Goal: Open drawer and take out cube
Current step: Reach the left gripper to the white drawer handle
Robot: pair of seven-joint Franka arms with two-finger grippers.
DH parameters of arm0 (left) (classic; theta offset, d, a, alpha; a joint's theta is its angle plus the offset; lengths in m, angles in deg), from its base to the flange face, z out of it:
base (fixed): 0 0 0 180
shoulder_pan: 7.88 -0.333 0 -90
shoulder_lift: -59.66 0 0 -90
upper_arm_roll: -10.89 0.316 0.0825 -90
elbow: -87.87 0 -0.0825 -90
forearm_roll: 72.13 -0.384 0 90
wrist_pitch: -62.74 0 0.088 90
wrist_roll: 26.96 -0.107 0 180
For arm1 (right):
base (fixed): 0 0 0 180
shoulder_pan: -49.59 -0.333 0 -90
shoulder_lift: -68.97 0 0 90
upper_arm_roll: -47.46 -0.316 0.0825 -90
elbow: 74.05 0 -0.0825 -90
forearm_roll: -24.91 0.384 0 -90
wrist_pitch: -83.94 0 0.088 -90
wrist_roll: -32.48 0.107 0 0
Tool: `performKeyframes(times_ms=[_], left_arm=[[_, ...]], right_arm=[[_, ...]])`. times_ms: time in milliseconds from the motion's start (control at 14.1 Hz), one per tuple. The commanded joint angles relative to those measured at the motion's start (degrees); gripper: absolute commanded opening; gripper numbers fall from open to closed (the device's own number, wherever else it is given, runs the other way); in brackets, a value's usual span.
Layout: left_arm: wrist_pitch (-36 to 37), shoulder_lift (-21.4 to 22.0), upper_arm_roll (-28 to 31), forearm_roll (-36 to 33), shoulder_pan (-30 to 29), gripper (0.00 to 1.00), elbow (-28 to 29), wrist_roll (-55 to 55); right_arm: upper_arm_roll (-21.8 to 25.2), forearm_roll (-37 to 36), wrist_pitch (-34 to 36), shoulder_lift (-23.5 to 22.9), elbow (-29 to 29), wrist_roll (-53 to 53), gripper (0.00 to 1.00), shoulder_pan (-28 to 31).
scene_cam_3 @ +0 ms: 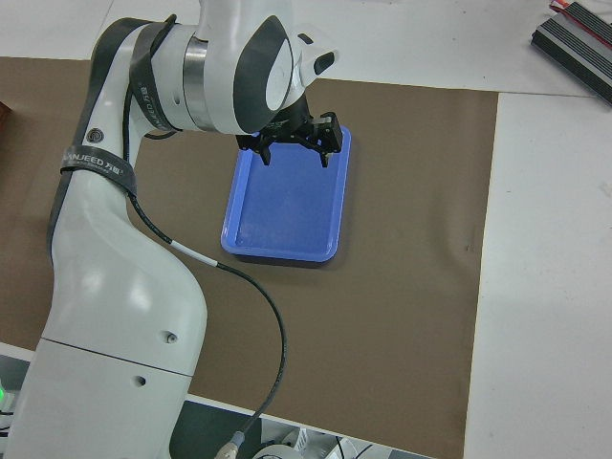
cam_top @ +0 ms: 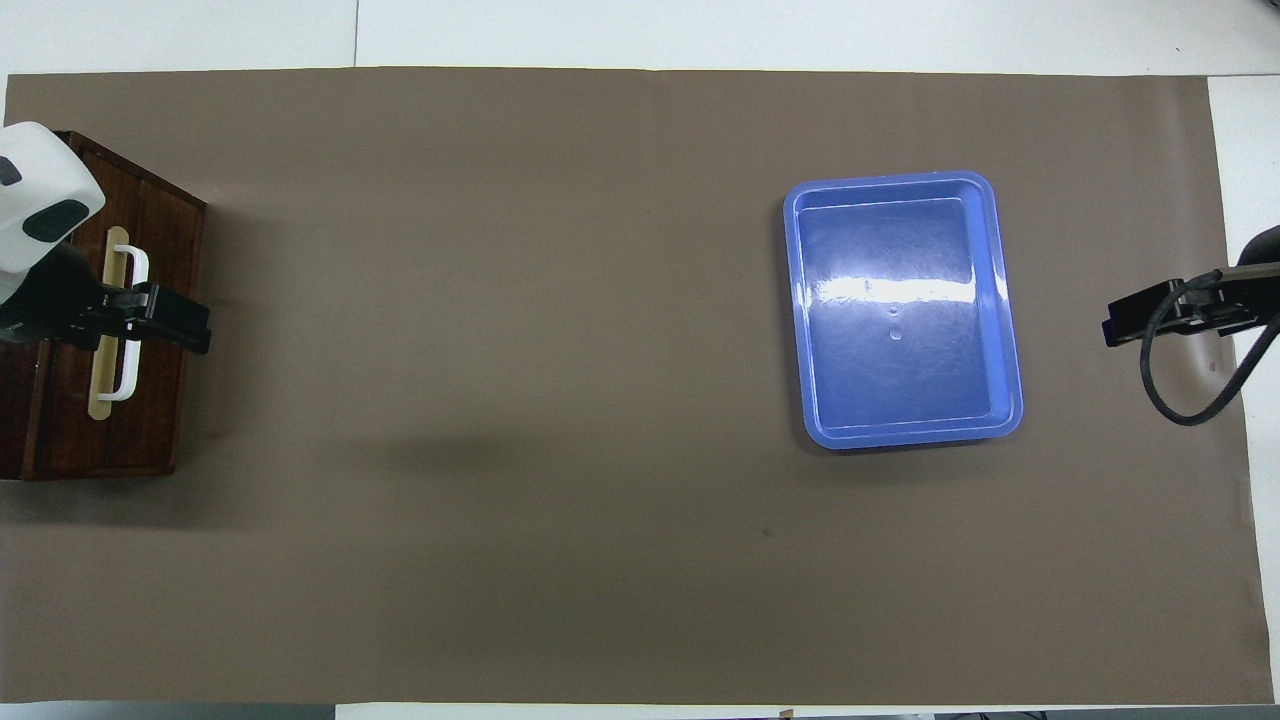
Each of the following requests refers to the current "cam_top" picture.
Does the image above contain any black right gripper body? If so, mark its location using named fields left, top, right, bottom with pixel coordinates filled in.
left=1160, top=225, right=1280, bottom=313

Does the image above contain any blue plastic tray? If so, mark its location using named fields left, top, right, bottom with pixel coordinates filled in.
left=783, top=170, right=1025, bottom=450

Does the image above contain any dark wooden cabinet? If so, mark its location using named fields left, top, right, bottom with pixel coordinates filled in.
left=0, top=130, right=208, bottom=482

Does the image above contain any brown table mat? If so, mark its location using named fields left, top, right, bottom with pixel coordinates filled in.
left=0, top=67, right=1276, bottom=706

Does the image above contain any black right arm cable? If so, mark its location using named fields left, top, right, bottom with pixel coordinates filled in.
left=1140, top=268, right=1280, bottom=427

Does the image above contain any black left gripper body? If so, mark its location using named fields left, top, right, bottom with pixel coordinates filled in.
left=0, top=245, right=101, bottom=346

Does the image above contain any white drawer handle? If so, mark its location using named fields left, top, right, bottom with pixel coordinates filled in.
left=97, top=245, right=150, bottom=403

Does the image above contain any wooden drawer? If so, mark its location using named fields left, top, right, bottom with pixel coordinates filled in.
left=35, top=175, right=208, bottom=477

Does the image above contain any beige handle backing plate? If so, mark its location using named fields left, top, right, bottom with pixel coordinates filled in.
left=88, top=225, right=133, bottom=422

